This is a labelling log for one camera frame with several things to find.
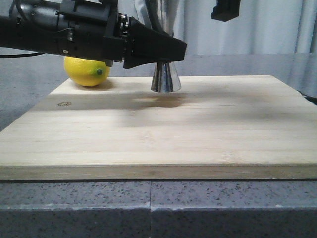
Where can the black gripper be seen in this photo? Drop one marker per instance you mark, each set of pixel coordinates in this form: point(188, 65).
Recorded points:
point(97, 31)

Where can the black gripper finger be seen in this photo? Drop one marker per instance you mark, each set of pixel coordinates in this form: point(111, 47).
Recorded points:
point(226, 10)

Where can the steel double jigger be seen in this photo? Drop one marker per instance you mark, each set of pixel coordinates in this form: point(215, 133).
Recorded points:
point(162, 14)

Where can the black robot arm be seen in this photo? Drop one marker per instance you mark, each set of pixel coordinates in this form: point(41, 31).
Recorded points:
point(31, 25)

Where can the yellow lemon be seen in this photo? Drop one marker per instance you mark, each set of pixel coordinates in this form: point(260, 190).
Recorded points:
point(86, 72)

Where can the light wooden cutting board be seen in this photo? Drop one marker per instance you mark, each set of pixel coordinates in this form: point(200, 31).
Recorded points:
point(224, 127)

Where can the black cutting board handle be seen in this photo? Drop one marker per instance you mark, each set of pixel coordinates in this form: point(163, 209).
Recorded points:
point(309, 98)

